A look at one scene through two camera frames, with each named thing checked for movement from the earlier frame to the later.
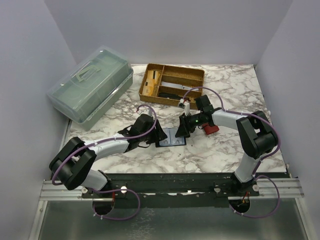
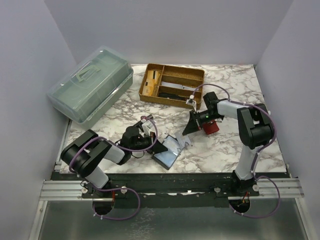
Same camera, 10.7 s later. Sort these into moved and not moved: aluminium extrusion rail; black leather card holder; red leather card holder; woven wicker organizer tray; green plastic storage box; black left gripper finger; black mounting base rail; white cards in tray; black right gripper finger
Moved: black leather card holder; black right gripper finger; black left gripper finger
Not moved: aluminium extrusion rail; green plastic storage box; red leather card holder; black mounting base rail; white cards in tray; woven wicker organizer tray
